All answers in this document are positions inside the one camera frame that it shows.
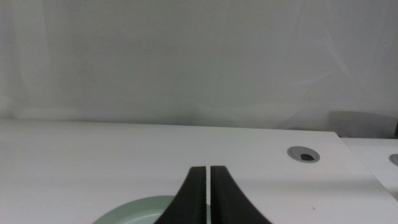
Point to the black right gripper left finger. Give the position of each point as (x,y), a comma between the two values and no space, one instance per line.
(189,202)

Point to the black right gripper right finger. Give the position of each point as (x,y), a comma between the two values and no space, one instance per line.
(227,202)

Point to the pale green shallow bowl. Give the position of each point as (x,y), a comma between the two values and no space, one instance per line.
(136,214)

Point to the white backdrop curtain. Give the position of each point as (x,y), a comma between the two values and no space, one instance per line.
(155,62)

